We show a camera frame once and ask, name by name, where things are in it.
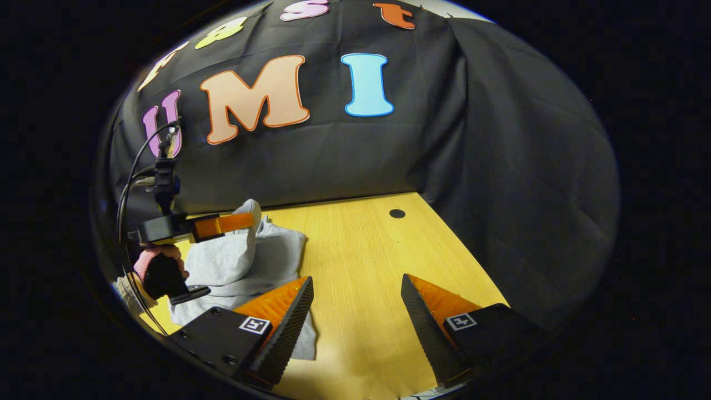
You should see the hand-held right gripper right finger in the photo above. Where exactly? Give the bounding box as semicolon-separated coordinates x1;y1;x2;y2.
401;273;548;388

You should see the black backdrop cloth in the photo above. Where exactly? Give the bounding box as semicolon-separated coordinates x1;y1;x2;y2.
94;0;620;334

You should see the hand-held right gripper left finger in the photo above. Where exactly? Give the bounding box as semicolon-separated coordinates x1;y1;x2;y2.
169;276;314;389

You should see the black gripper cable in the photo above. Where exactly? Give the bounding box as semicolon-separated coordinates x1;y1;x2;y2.
118;120;181;223
116;164;170;337

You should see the grey zip-neck sweatshirt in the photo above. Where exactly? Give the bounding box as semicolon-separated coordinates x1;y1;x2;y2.
169;199;317;361

